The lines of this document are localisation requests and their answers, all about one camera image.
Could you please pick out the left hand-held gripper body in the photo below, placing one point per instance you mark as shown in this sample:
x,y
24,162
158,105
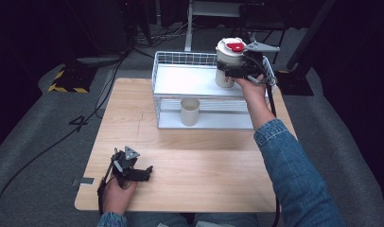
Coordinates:
x,y
124,162

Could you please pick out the white desk frame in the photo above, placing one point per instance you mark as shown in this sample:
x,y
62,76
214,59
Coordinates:
x,y
188,28

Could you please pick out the black stand yellow striped base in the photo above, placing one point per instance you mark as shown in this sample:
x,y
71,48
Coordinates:
x,y
72,80

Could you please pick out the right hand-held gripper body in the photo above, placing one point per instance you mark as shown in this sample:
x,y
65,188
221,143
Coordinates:
x,y
254,61

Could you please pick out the black chair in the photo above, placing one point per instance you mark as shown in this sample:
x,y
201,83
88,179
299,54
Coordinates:
x,y
265,22

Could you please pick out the black slanted stand with base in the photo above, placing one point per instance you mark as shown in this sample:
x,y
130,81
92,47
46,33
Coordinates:
x,y
295,82

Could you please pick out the person's right hand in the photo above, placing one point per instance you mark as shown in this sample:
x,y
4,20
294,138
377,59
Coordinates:
x,y
251,90

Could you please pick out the person's left hand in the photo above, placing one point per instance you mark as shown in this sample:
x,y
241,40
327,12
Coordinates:
x,y
117,198

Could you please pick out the person's legs in jeans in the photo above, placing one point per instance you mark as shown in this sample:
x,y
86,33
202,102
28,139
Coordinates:
x,y
218,220

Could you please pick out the grey tape strip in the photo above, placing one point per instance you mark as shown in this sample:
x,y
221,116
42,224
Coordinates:
x,y
86,181

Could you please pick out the white paper sheet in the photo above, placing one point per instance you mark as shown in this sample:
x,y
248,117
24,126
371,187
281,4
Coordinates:
x,y
163,225

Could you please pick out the white lidded cup red tab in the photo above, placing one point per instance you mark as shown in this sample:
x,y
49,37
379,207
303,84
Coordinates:
x,y
227,58

